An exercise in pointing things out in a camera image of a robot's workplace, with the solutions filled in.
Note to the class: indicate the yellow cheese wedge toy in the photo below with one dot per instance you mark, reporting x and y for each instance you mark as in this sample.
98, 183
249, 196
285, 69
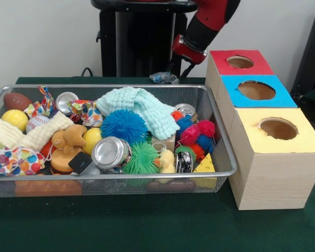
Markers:
206, 166

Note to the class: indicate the dark green table cloth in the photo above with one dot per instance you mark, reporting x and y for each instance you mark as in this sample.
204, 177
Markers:
147, 228

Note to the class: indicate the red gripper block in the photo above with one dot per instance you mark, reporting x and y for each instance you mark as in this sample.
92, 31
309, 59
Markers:
190, 52

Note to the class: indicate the blue spiky rubber ball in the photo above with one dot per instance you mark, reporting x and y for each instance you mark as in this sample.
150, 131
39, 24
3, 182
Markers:
124, 126

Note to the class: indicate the brown toy football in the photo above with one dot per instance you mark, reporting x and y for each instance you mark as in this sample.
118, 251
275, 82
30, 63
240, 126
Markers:
17, 101

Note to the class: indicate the wooden box with three holes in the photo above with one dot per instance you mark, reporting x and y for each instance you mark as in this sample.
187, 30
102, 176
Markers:
273, 178

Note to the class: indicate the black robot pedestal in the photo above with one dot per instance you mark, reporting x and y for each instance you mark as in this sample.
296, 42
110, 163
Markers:
107, 39

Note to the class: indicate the mint green waffle cloth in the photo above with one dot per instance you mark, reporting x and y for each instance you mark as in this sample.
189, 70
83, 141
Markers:
147, 110

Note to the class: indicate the yellow tennis ball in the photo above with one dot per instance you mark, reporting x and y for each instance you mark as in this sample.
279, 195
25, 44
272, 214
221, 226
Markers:
14, 119

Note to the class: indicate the green spiky rubber ball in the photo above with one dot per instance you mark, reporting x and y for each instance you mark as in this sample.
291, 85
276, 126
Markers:
143, 158

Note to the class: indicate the white toy baseball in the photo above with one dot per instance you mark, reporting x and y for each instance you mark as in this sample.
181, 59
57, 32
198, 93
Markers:
37, 123

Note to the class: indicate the clear plastic bottle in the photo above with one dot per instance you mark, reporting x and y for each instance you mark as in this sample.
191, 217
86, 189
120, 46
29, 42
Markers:
162, 78

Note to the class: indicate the silver drink can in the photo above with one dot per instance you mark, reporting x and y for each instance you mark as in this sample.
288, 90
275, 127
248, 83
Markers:
110, 155

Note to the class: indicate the cream waffle cloth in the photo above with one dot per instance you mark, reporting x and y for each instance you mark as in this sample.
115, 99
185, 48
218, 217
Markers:
42, 131

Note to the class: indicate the brown plush toy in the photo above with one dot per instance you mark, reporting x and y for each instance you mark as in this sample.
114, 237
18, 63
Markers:
69, 137

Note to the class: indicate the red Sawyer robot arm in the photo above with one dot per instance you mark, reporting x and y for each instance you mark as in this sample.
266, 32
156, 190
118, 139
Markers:
210, 18

